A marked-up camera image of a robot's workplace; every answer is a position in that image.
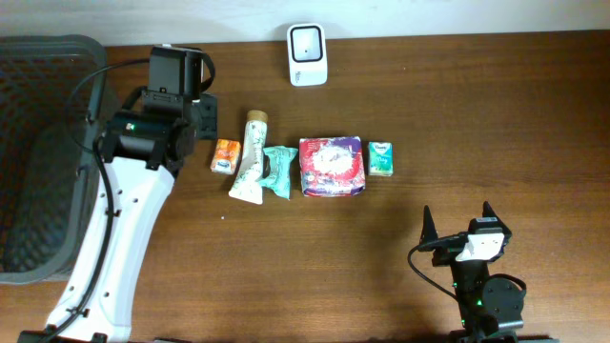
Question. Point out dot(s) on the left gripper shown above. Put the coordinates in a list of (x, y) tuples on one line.
[(209, 106)]

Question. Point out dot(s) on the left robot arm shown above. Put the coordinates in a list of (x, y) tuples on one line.
[(139, 157)]

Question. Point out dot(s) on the teal packet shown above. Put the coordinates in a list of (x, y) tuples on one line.
[(278, 179)]

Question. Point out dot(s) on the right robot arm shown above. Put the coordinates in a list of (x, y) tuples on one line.
[(490, 305)]

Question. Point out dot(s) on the orange tissue pack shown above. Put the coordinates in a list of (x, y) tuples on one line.
[(225, 157)]

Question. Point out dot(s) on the white barcode scanner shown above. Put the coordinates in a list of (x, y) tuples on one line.
[(307, 55)]

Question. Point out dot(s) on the red purple tissue pack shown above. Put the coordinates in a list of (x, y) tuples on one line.
[(331, 167)]

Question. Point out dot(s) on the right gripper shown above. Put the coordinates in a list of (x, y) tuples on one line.
[(430, 232)]

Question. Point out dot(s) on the green white tissue pack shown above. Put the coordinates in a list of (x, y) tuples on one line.
[(381, 162)]

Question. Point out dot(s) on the white tube with cork cap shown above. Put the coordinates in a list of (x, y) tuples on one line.
[(246, 186)]

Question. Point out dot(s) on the grey plastic mesh basket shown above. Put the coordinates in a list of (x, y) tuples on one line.
[(50, 113)]

